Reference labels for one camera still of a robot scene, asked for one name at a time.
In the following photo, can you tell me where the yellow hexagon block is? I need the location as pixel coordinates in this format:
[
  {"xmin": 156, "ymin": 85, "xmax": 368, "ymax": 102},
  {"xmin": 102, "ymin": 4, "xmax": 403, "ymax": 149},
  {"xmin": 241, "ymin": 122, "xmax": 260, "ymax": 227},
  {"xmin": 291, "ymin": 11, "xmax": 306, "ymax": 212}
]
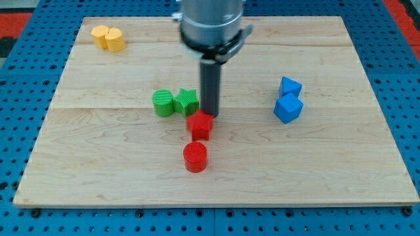
[{"xmin": 91, "ymin": 25, "xmax": 109, "ymax": 49}]

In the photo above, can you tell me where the light wooden board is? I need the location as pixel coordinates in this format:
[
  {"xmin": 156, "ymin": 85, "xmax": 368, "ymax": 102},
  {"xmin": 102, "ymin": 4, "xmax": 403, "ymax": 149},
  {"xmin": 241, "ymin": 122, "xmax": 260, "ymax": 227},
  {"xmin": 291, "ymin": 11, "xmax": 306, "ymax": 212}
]
[{"xmin": 14, "ymin": 16, "xmax": 419, "ymax": 208}]

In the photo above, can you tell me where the red star block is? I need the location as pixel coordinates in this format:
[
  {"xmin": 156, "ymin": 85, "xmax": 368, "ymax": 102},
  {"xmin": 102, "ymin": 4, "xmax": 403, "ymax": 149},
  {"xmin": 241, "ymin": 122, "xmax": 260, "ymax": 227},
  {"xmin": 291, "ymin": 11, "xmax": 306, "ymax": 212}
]
[{"xmin": 186, "ymin": 109, "xmax": 214, "ymax": 142}]

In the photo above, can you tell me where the red cylinder block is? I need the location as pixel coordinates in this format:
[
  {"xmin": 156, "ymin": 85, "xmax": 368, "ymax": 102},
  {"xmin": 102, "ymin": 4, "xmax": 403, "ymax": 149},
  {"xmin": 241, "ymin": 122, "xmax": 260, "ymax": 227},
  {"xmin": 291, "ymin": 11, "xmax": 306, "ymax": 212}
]
[{"xmin": 182, "ymin": 142, "xmax": 207, "ymax": 173}]

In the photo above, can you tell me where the green cylinder block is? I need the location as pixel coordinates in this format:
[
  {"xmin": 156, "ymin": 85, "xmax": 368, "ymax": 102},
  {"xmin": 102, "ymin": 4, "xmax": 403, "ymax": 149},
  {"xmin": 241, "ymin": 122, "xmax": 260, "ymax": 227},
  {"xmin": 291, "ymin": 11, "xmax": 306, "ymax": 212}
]
[{"xmin": 152, "ymin": 89, "xmax": 174, "ymax": 117}]

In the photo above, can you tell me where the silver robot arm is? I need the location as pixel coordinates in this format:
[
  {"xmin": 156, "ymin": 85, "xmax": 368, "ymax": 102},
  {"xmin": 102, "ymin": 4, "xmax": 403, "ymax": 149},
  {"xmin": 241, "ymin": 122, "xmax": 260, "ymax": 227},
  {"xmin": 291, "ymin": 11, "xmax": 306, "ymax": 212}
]
[{"xmin": 171, "ymin": 0, "xmax": 253, "ymax": 64}]

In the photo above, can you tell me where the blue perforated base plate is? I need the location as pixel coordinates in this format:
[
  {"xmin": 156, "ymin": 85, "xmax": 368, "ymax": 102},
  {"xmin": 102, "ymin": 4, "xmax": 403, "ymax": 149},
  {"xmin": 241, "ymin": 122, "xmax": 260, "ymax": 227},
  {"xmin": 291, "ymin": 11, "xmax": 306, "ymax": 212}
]
[{"xmin": 1, "ymin": 0, "xmax": 419, "ymax": 235}]

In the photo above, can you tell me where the yellow heart block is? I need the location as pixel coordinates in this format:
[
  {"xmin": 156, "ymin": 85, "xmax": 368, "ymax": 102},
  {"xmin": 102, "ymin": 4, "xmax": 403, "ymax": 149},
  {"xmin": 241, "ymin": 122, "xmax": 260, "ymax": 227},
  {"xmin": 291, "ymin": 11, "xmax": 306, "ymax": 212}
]
[{"xmin": 105, "ymin": 28, "xmax": 126, "ymax": 52}]

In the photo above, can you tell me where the blue cube block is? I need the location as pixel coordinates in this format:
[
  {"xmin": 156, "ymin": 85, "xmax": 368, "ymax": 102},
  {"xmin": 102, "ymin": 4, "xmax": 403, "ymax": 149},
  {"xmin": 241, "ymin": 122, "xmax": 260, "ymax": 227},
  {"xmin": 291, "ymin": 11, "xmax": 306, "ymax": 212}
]
[{"xmin": 274, "ymin": 93, "xmax": 303, "ymax": 124}]

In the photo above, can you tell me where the green star block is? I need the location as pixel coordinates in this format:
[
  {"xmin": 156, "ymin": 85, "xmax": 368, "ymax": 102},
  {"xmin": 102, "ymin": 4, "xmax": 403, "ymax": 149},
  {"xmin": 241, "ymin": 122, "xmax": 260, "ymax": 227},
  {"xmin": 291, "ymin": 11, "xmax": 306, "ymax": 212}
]
[{"xmin": 173, "ymin": 88, "xmax": 199, "ymax": 118}]

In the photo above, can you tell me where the blue triangular block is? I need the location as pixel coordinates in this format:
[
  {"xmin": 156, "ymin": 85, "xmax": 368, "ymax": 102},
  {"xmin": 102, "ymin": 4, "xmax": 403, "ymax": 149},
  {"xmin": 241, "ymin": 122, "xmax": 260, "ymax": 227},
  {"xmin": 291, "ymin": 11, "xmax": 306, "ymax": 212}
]
[{"xmin": 278, "ymin": 76, "xmax": 303, "ymax": 98}]

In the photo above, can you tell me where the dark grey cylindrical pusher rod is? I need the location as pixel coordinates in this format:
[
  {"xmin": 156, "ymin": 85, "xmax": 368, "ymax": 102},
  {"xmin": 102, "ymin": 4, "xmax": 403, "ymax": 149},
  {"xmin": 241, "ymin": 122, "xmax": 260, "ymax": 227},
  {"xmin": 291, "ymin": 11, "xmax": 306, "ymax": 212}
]
[{"xmin": 199, "ymin": 60, "xmax": 221, "ymax": 117}]

